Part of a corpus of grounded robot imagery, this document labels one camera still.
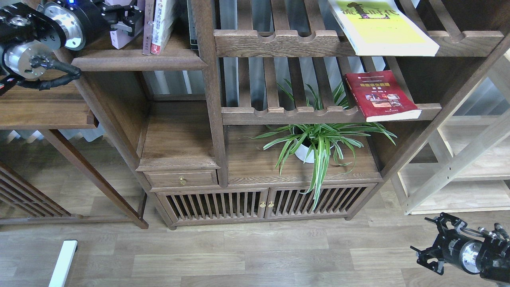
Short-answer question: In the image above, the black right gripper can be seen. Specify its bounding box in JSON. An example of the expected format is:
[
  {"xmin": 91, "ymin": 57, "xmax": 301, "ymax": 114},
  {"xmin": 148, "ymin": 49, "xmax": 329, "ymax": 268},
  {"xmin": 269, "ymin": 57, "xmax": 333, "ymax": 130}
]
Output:
[{"xmin": 410, "ymin": 212, "xmax": 482, "ymax": 275}]

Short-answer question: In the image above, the red cover book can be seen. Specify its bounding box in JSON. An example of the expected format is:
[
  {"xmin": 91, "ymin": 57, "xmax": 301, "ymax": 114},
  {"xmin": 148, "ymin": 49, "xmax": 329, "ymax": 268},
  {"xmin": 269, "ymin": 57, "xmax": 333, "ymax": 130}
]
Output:
[{"xmin": 345, "ymin": 70, "xmax": 422, "ymax": 122}]

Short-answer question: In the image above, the brown spine upright book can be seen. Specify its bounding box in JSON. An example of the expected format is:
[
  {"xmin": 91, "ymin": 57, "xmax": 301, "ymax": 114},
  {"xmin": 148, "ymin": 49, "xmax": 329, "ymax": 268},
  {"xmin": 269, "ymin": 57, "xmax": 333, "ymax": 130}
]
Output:
[{"xmin": 142, "ymin": 0, "xmax": 155, "ymax": 55}]

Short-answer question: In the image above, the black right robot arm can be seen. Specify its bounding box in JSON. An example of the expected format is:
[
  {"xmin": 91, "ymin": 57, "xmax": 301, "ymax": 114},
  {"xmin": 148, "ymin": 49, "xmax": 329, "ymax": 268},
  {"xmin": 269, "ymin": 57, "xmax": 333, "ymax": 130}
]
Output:
[{"xmin": 410, "ymin": 212, "xmax": 510, "ymax": 287}]

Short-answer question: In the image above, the yellow green cover book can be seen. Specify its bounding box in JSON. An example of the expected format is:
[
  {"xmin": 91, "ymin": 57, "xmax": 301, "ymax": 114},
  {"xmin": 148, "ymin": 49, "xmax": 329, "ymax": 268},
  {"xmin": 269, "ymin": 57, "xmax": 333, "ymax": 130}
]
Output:
[{"xmin": 329, "ymin": 0, "xmax": 439, "ymax": 57}]

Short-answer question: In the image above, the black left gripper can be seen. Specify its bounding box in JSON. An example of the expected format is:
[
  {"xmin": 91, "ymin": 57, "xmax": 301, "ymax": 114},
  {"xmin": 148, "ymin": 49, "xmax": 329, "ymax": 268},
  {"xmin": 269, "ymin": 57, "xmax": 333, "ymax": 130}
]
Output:
[{"xmin": 43, "ymin": 0, "xmax": 144, "ymax": 51}]

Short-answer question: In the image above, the dark wooden bookshelf cabinet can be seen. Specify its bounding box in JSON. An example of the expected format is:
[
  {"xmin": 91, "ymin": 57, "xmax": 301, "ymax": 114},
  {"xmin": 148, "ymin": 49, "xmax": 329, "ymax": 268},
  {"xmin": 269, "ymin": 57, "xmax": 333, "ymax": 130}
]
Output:
[{"xmin": 24, "ymin": 0, "xmax": 510, "ymax": 231}]

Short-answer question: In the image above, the light wooden shelf rack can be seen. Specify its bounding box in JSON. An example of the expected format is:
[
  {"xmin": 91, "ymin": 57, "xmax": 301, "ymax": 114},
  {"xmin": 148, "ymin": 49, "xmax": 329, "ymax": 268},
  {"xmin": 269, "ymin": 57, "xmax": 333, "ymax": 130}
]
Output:
[{"xmin": 390, "ymin": 52, "xmax": 510, "ymax": 216}]

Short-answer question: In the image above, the pale lavender white book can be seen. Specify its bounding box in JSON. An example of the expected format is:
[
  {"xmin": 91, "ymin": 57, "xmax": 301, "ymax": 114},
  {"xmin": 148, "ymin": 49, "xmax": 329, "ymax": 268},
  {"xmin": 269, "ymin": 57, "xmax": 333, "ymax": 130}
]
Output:
[{"xmin": 110, "ymin": 0, "xmax": 145, "ymax": 49}]

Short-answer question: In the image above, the white red upright book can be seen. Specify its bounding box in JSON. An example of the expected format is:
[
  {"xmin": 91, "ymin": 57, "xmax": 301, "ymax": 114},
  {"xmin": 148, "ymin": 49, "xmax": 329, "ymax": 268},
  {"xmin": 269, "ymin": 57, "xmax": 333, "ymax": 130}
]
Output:
[{"xmin": 151, "ymin": 0, "xmax": 179, "ymax": 55}]

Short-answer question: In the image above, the white plant pot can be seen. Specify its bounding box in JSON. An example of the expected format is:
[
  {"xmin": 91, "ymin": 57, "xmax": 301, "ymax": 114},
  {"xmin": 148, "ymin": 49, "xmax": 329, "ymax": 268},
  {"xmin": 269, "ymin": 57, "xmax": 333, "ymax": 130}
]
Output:
[{"xmin": 291, "ymin": 124, "xmax": 328, "ymax": 163}]

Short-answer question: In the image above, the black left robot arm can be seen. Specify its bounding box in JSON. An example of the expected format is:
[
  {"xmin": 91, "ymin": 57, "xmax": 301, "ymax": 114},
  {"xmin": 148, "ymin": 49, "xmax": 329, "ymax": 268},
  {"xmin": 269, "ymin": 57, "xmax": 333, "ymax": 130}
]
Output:
[{"xmin": 0, "ymin": 0, "xmax": 144, "ymax": 94}]

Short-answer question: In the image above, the white bar on floor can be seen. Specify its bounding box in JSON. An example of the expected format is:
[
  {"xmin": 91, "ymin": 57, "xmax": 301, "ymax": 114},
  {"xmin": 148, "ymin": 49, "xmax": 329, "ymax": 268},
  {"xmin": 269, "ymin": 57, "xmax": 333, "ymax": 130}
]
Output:
[{"xmin": 49, "ymin": 240, "xmax": 78, "ymax": 287}]

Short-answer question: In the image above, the dark thin upright book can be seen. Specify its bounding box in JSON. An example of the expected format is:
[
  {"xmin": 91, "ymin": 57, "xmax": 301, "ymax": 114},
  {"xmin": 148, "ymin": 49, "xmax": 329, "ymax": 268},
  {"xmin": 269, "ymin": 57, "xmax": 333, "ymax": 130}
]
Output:
[{"xmin": 186, "ymin": 0, "xmax": 198, "ymax": 51}]

